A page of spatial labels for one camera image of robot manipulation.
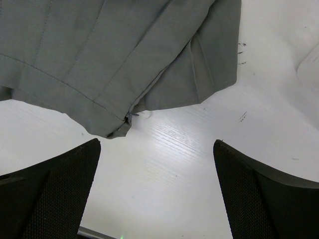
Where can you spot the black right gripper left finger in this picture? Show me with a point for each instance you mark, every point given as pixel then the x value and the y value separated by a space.
pixel 47 200

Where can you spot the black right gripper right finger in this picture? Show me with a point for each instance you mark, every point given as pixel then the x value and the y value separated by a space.
pixel 262 202

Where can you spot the grey skirt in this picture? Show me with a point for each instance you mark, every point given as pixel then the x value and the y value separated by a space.
pixel 102 62

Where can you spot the aluminium table edge rail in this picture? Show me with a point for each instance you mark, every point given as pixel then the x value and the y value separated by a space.
pixel 84 233

